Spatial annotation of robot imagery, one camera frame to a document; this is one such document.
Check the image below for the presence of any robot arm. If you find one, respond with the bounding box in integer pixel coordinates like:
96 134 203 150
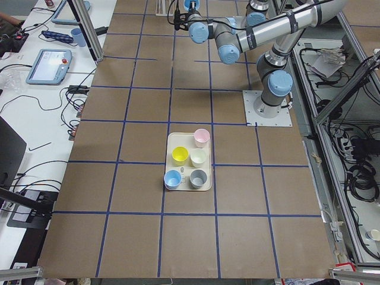
183 0 269 27
181 1 346 107

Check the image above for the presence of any pink cup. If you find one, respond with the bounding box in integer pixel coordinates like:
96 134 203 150
194 128 210 148

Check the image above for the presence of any yellow cup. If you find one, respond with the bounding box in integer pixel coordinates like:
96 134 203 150
172 146 189 166

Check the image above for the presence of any cream white cup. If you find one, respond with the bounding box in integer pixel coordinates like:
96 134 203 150
190 148 207 168

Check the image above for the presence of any grey cup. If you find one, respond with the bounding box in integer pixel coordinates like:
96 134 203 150
190 169 207 189

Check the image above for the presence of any light blue cup on tray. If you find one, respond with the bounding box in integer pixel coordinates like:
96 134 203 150
164 169 182 190

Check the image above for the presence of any blue cup on desk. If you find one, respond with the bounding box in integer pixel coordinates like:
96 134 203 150
71 28 86 47

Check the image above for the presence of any cream plastic tray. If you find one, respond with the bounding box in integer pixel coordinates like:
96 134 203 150
164 132 213 191

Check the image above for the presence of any lower teach pendant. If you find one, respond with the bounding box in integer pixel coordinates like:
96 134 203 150
26 49 72 86

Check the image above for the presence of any teach pendant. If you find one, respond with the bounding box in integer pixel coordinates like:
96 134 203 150
26 49 72 86
51 1 77 26

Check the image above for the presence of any blue plaid folded umbrella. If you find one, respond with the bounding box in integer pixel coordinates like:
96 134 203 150
42 30 74 44

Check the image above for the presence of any upper teach pendant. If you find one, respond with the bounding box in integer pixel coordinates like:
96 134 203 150
51 1 77 26

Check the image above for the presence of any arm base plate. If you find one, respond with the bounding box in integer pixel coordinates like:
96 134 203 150
242 90 293 127

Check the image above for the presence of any aluminium frame post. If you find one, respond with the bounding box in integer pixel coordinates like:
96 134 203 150
68 0 104 62

